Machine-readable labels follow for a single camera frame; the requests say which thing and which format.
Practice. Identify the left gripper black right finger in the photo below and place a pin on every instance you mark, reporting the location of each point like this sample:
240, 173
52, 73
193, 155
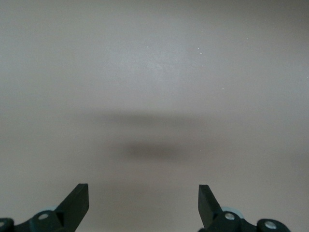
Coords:
207, 207

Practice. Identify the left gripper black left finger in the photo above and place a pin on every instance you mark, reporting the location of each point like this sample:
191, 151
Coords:
72, 207

